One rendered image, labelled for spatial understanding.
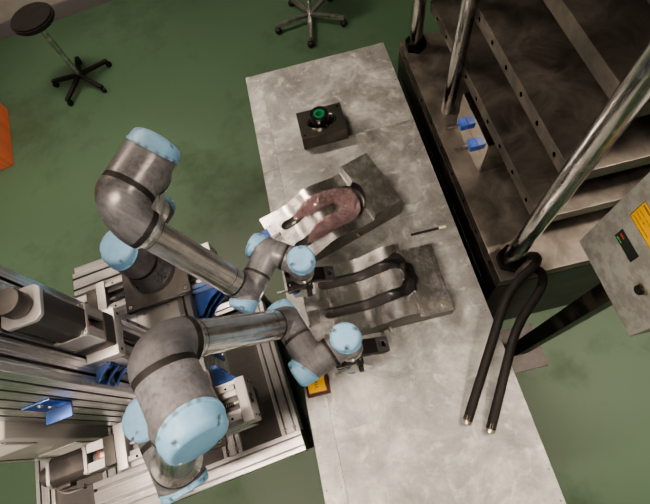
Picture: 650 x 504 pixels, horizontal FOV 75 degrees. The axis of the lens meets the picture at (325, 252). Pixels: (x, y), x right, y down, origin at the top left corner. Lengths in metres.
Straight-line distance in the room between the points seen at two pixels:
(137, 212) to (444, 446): 1.14
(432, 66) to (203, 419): 1.88
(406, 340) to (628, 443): 1.35
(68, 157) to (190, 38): 1.35
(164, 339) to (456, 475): 1.04
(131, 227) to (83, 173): 2.53
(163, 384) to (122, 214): 0.38
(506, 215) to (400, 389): 0.79
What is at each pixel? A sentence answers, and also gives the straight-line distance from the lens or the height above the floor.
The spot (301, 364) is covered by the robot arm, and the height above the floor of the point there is 1.28.
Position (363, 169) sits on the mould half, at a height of 0.91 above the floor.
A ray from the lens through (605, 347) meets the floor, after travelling 2.62.
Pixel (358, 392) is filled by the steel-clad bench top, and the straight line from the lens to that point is 1.52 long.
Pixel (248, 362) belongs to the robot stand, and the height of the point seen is 0.21.
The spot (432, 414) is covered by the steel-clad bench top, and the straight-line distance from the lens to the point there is 1.52.
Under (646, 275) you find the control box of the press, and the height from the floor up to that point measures 1.26.
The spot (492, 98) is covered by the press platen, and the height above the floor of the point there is 1.04.
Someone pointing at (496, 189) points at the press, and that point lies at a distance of 1.85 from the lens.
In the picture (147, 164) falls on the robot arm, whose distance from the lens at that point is 0.99.
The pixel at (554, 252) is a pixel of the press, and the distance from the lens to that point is 1.78.
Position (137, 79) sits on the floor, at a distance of 3.87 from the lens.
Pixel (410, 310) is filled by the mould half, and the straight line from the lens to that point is 1.43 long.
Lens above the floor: 2.31
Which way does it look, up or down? 66 degrees down
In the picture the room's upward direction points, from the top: 16 degrees counter-clockwise
